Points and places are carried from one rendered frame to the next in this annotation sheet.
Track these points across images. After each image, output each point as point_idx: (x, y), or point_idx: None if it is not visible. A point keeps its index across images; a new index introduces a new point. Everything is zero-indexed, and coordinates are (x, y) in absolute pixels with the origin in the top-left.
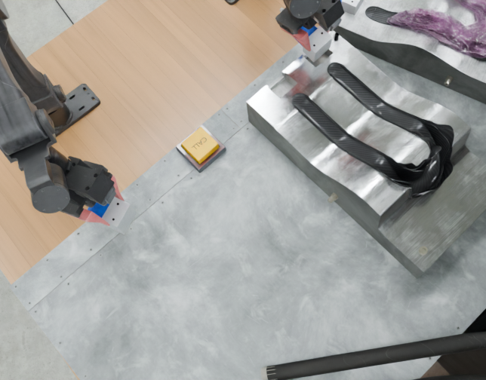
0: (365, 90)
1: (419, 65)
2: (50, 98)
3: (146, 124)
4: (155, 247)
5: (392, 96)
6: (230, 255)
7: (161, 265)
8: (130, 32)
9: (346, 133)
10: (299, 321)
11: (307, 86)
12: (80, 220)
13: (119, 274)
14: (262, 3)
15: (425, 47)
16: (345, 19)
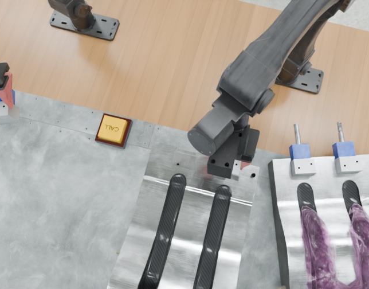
0: (220, 227)
1: (281, 256)
2: (64, 7)
3: (113, 81)
4: (25, 148)
5: (227, 252)
6: (46, 202)
7: (15, 160)
8: (180, 22)
9: (171, 234)
10: (22, 281)
11: (195, 179)
12: (19, 87)
13: None
14: None
15: (289, 255)
16: (282, 171)
